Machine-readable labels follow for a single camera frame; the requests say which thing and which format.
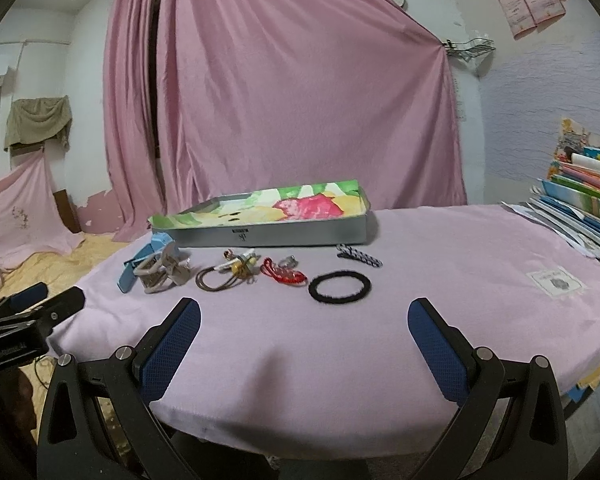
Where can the blue watch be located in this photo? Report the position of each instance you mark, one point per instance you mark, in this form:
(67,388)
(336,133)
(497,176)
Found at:
(127,279)

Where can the grey tray with colourful liner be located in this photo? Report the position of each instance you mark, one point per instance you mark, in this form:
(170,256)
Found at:
(322,214)

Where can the black white checkered hair clip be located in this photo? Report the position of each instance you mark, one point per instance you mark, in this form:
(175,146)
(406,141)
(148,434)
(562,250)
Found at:
(348,252)

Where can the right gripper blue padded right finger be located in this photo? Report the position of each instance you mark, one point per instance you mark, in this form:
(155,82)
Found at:
(531,442)

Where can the pink curtain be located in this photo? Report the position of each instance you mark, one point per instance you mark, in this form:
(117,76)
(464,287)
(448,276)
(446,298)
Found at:
(212,97)

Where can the pink sheet on wall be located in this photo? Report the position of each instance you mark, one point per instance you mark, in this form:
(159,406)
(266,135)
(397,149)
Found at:
(29,218)

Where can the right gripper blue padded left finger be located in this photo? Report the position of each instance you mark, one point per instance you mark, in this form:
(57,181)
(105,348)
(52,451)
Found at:
(97,423)

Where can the olive green hanging cloth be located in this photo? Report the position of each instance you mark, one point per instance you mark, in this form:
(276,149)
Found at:
(36,121)

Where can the yellow blanket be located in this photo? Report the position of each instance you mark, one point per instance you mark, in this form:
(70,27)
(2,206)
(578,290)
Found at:
(58,272)

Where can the wire wall shelf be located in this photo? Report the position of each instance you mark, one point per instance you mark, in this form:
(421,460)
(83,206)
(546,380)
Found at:
(474,50)

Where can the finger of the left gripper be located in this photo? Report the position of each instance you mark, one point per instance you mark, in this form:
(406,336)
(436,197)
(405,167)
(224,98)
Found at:
(58,309)
(23,300)

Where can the stack of books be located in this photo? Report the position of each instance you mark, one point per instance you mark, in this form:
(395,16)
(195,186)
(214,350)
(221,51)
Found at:
(567,200)

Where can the beige hair claw clip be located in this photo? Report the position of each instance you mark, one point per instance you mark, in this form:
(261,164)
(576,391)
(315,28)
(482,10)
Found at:
(163,269)

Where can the white cloth label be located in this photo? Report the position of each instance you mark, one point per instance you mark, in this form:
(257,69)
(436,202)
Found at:
(556,283)

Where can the pink tablecloth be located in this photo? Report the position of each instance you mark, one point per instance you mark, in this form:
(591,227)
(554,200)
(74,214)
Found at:
(274,371)

